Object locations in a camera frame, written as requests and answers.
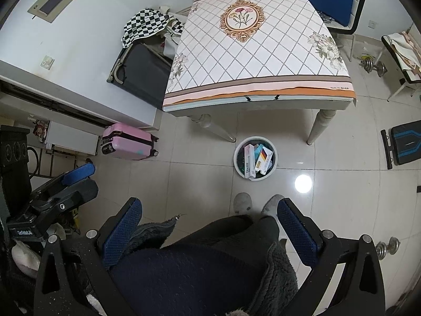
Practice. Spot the white table leg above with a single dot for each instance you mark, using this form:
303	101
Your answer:
320	125
213	126

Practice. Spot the black bin bag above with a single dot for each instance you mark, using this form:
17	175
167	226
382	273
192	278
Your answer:
241	154

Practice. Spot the beige wall panel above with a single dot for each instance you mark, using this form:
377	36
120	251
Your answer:
52	1

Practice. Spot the person's right grey slipper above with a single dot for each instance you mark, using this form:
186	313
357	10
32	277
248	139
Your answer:
272	204

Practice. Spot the white round bin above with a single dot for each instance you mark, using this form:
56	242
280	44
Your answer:
235	164

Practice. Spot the white table frame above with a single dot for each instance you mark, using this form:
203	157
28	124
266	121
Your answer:
263	109

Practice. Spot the black framed white chair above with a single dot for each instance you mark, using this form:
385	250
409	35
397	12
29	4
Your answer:
357	0

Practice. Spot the white cardboard box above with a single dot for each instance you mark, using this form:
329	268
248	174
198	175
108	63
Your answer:
250	161

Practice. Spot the white framed stool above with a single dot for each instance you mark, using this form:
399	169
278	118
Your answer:
403	82

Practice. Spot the white wall socket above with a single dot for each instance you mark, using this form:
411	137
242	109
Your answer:
372	24
47	62

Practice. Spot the pink suitcase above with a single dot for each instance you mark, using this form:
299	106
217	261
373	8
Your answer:
126	141

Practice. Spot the black and white checkered cloth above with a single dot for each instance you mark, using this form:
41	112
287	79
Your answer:
144	23

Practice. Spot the black and blue fitness board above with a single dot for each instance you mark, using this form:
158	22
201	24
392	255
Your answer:
404	144

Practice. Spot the person's left grey slipper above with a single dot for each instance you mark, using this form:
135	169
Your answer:
243	202

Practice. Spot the person's navy sweater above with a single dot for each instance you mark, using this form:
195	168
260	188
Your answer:
184	283

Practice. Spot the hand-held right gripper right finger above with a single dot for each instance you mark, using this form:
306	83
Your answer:
296	233

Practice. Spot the white tote bag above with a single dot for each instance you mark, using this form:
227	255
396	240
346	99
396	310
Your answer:
172	39

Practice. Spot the orange printed packet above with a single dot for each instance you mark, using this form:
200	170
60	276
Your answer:
263	158

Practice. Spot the floral patterned tablecloth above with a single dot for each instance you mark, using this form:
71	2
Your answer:
250	56

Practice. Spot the white low cabinet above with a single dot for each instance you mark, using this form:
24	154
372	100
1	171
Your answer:
72	138

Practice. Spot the beige towel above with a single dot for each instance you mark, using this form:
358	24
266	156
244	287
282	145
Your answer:
406	51

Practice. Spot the person's dark trousers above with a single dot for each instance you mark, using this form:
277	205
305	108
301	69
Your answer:
236	233

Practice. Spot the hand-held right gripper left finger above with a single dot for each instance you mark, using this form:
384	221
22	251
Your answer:
121	233

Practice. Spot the chrome dumbbell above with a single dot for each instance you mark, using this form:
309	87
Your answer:
386	248
375	67

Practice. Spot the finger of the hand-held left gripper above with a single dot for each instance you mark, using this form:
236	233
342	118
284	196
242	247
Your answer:
85	192
79	172

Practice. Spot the black speaker box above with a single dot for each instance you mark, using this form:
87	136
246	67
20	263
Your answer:
13	148

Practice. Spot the person's grey slipper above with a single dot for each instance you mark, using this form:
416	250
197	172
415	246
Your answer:
243	202
272	204

